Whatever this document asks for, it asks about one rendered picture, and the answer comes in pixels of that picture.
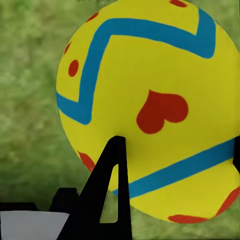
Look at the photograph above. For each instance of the easter egg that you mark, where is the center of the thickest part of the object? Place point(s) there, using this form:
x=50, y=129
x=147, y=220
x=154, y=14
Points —
x=164, y=75

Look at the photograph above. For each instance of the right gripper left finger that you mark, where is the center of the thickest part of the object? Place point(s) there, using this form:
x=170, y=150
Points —
x=83, y=222

